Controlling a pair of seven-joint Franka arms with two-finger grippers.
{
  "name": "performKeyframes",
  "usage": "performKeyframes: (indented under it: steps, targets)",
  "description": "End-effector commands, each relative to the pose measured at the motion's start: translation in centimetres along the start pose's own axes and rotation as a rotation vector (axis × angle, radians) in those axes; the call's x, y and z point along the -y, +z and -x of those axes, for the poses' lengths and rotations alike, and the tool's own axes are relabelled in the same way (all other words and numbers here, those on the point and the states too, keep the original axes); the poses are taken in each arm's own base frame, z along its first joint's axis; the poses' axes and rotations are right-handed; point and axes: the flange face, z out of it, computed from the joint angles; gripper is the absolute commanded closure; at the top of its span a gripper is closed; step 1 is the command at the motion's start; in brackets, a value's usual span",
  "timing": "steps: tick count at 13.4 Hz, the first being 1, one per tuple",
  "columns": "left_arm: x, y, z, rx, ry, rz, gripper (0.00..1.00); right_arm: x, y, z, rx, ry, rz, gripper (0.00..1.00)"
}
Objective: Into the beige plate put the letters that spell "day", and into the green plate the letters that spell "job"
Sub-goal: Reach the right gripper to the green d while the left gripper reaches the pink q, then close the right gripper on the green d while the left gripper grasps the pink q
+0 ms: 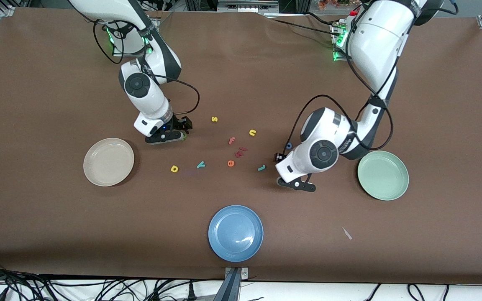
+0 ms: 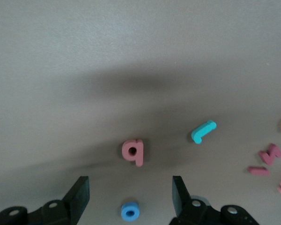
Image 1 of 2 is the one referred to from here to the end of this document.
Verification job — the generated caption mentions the blue plate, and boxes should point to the blue plate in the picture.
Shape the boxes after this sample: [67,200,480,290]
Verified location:
[208,204,264,263]

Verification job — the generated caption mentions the brown table cover sheet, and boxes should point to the brown table cover sheet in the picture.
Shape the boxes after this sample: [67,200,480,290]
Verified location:
[0,8,482,286]

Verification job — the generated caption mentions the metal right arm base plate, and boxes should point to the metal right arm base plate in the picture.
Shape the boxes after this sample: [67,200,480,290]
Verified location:
[112,17,158,57]

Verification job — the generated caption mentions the light green plate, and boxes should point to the light green plate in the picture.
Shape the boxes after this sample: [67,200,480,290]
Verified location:
[357,150,410,202]

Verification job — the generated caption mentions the orange flowers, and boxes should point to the orange flowers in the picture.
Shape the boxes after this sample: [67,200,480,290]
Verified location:
[318,0,361,11]

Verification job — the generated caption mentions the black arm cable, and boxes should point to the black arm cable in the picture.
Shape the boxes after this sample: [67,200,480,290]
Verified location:
[285,8,394,151]
[93,19,200,115]

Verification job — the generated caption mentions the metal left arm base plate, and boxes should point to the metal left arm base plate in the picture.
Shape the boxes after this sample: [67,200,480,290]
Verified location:
[331,21,352,63]

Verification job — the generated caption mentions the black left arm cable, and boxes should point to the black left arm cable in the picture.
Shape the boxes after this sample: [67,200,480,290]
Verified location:
[285,8,394,151]

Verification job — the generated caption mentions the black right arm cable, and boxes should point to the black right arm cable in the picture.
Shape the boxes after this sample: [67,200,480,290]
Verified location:
[93,19,200,115]

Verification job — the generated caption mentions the beige plate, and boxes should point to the beige plate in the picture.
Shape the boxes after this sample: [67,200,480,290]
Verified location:
[83,138,135,187]

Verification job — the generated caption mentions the silver aluminium frame bar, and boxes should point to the silver aluminium frame bar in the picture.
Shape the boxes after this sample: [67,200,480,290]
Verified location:
[217,0,280,14]

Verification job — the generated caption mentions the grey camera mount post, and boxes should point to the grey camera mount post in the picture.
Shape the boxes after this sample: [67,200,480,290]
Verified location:
[213,267,250,301]

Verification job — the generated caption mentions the black cable on table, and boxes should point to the black cable on table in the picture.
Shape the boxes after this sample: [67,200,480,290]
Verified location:
[266,18,338,36]
[306,12,338,26]

